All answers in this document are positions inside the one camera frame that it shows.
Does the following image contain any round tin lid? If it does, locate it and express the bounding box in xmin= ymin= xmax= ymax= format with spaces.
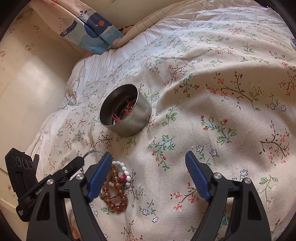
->
xmin=290 ymin=38 xmax=296 ymax=49

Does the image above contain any round silver metal tin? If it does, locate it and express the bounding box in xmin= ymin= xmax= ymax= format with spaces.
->
xmin=99 ymin=84 xmax=152 ymax=137

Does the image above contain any beige striped pillow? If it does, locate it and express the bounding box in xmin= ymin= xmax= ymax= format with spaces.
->
xmin=114 ymin=1 xmax=260 ymax=48

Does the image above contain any floral white bedspread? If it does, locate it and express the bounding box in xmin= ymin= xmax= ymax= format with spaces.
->
xmin=37 ymin=6 xmax=295 ymax=240

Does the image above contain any jewelry pile in tin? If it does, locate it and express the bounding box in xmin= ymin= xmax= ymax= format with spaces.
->
xmin=112 ymin=96 xmax=137 ymax=125

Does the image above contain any white bead bracelet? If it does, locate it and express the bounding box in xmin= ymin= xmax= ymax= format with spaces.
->
xmin=108 ymin=160 xmax=132 ymax=188

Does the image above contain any amber bead bracelet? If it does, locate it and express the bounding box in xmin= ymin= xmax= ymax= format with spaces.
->
xmin=99 ymin=164 xmax=129 ymax=214

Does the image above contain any whale print curtain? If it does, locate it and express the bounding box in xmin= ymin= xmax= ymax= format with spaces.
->
xmin=29 ymin=0 xmax=123 ymax=54

